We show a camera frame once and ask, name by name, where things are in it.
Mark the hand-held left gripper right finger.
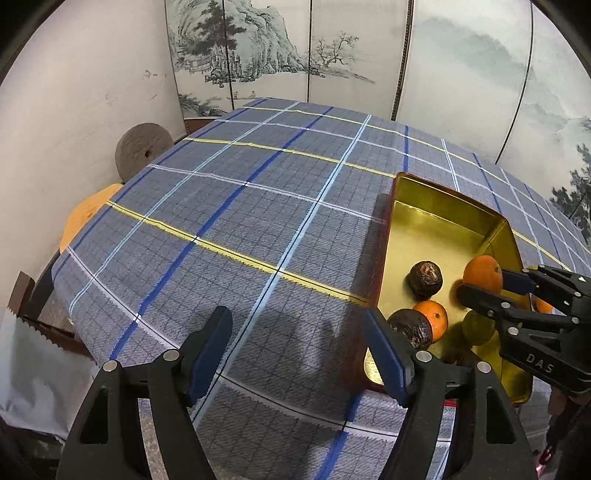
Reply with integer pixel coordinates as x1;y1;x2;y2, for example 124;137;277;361
362;308;539;480

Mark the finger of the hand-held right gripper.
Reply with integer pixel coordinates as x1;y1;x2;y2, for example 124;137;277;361
501;265;591;315
456;284;579;331

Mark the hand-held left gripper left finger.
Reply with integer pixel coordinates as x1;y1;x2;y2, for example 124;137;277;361
55;305;234;480

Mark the large mandarin orange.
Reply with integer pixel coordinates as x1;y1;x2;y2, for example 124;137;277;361
462;255;503;296

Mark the brown water chestnut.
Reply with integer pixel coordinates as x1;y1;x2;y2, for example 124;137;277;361
388;308;433;348
407;261;445;297

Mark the red and gold tin box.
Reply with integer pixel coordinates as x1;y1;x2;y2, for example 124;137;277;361
362;172;534;407

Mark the light green tomato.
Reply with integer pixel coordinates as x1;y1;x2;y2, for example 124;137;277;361
462;310;498;346

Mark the small mandarin orange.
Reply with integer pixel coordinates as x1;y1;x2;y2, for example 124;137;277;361
412;300;449;343

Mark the blue plaid tablecloth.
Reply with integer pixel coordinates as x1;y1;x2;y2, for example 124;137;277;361
52;97;591;480

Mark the white paper bag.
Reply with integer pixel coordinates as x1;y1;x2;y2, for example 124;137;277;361
0;307;100;439

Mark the orange round stool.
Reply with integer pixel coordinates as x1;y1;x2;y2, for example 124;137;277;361
59;183;123;254

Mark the dark wooden chair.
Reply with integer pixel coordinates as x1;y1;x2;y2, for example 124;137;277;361
8;271;93;356

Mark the grey round millstone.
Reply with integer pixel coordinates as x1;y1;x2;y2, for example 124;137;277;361
115;123;174;182

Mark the dark red wooden furniture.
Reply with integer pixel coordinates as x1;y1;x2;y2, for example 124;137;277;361
182;117;218;139

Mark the painted folding screen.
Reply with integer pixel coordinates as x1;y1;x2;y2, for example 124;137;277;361
164;0;591;232

